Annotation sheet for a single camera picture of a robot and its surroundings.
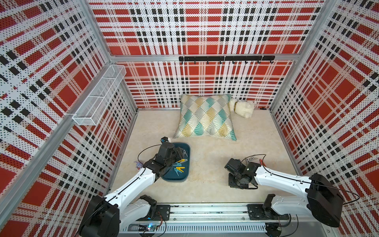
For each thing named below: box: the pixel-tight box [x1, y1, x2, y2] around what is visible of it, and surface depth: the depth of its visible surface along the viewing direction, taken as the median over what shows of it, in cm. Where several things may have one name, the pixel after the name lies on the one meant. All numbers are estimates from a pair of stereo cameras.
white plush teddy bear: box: [228, 99, 255, 119], surface depth 116 cm
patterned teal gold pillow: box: [173, 93, 237, 141], surface depth 97 cm
